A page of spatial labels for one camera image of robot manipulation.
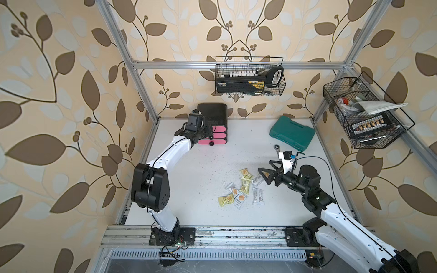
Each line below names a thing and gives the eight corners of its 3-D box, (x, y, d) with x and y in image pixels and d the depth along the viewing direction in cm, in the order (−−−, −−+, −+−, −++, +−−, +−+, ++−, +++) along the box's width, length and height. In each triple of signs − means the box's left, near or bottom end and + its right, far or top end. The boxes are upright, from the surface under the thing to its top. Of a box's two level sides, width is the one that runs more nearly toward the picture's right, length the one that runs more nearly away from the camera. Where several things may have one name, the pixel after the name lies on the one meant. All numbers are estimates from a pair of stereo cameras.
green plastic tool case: (267, 136, 114) (269, 131, 110) (280, 119, 124) (282, 114, 120) (303, 154, 104) (306, 149, 100) (314, 134, 114) (317, 129, 110)
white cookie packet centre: (225, 189, 90) (225, 187, 88) (231, 183, 93) (231, 181, 90) (234, 197, 88) (234, 195, 86) (239, 190, 90) (240, 188, 88)
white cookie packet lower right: (253, 205, 85) (253, 203, 84) (251, 189, 90) (251, 187, 89) (264, 205, 85) (265, 203, 84) (262, 189, 90) (262, 187, 89)
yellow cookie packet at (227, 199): (220, 207, 85) (220, 205, 82) (217, 199, 87) (217, 197, 85) (235, 202, 86) (235, 200, 84) (232, 194, 89) (232, 192, 86)
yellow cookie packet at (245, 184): (239, 192, 89) (239, 190, 87) (241, 178, 94) (241, 176, 92) (248, 194, 88) (249, 192, 87) (250, 179, 93) (250, 178, 92)
